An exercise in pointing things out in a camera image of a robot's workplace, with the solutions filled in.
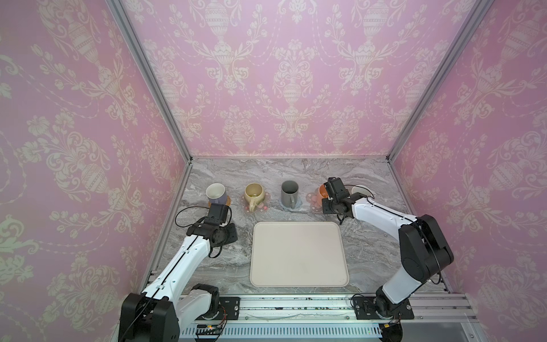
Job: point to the right corner aluminium post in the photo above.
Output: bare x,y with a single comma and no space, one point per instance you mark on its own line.
455,50

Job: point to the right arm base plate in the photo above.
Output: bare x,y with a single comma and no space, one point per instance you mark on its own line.
363,308

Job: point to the left corner aluminium post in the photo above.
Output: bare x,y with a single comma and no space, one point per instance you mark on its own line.
138,53

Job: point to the beige serving tray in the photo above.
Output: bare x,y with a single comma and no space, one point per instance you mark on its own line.
298,254

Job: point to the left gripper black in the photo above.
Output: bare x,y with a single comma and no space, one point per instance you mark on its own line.
233,234

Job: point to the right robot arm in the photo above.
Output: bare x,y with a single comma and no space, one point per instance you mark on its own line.
424,250

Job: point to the woven tan coaster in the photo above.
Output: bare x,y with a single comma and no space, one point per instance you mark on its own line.
228,202

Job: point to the orange pink mug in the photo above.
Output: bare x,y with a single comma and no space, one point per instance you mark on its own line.
323,192

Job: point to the aluminium front rail frame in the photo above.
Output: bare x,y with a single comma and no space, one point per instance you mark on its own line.
330,317

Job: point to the pink flower coaster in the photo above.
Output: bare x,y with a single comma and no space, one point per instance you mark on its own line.
315,201
261,207

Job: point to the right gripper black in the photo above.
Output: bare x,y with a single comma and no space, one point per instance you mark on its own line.
335,187

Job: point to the yellow-green mug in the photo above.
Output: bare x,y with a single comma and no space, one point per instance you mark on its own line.
254,194

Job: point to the corner aluminium post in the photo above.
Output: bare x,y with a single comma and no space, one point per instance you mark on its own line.
138,53
455,50

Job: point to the white mug purple handle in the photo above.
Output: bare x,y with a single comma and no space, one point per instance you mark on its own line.
216,194

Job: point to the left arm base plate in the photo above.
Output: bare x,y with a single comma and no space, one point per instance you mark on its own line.
228,308

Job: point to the blue grey round coaster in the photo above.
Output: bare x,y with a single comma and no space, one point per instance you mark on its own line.
299,204

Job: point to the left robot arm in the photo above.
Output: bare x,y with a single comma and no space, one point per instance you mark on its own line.
161,311

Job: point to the dark grey mug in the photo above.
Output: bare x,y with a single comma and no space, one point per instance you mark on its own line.
290,194

